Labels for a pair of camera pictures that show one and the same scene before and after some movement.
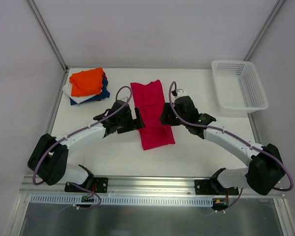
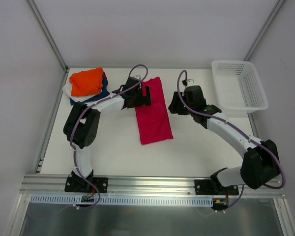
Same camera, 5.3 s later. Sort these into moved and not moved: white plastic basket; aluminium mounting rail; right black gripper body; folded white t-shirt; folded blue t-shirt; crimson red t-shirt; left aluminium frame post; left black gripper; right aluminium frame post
Moved: right black gripper body; left black gripper; crimson red t-shirt
Not moved: left aluminium frame post; folded white t-shirt; aluminium mounting rail; white plastic basket; right aluminium frame post; folded blue t-shirt
